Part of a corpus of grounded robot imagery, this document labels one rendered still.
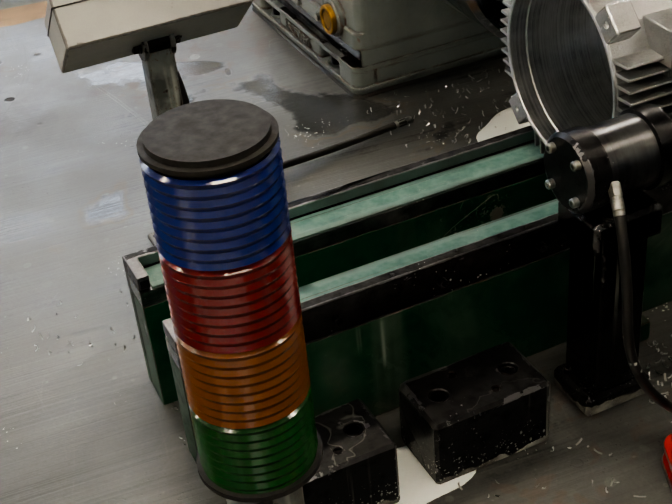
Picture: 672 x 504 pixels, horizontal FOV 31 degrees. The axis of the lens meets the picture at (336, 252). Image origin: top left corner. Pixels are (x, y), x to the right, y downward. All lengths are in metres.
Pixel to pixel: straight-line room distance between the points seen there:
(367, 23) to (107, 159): 0.33
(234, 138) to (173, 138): 0.03
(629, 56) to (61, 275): 0.58
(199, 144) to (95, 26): 0.56
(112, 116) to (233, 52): 0.21
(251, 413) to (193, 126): 0.14
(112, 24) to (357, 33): 0.43
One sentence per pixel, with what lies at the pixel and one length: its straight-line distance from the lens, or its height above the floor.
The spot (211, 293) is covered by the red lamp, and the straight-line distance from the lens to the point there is 0.52.
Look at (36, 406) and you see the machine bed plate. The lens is 1.05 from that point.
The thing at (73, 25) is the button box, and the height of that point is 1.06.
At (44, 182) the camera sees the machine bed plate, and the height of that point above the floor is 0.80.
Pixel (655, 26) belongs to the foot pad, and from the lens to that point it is 0.93.
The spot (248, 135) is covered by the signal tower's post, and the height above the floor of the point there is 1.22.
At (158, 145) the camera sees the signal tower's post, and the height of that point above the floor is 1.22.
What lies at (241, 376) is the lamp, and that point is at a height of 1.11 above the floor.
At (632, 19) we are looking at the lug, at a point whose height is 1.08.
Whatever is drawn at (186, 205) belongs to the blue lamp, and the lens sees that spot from 0.49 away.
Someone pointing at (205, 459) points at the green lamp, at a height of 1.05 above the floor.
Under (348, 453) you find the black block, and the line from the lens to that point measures 0.86.
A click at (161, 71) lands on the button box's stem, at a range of 1.10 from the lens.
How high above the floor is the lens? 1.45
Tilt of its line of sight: 34 degrees down
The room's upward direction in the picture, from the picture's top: 6 degrees counter-clockwise
